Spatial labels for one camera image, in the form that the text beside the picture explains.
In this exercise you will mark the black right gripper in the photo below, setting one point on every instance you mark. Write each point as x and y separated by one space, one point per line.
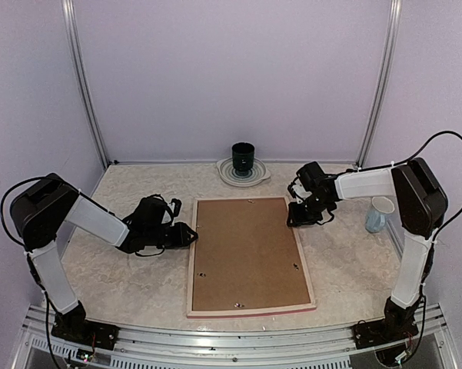
297 219

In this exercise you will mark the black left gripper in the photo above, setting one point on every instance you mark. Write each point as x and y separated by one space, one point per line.
182 238

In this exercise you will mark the brown backing board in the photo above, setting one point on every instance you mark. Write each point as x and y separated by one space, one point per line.
250 253

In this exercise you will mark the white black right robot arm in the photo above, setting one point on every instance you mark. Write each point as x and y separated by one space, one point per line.
420 203

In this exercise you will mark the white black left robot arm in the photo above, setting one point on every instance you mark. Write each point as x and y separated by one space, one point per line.
47 204

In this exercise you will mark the striped ceramic plate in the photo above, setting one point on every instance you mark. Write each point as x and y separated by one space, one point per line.
257 175

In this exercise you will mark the light blue paper cup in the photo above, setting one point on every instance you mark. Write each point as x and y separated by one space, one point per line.
379 212

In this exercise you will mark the dark green cup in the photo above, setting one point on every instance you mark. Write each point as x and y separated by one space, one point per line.
242 154

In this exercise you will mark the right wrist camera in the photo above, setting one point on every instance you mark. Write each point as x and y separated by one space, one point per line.
297 191

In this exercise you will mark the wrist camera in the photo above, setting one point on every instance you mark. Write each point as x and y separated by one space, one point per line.
175 207
297 191

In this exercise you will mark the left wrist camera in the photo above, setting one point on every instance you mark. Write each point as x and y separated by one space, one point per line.
175 207

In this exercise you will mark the aluminium front rail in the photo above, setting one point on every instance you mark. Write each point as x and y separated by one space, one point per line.
156 334

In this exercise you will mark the right aluminium corner post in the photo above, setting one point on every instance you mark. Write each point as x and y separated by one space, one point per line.
382 81

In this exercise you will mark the aluminium corner post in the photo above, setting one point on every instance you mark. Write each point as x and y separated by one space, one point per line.
68 10
382 81

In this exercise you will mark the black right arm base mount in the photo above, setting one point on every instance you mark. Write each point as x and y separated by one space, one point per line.
375 333

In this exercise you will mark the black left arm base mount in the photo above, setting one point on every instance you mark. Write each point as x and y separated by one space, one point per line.
88 333

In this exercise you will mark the left aluminium corner post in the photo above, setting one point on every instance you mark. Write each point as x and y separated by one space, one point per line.
68 10

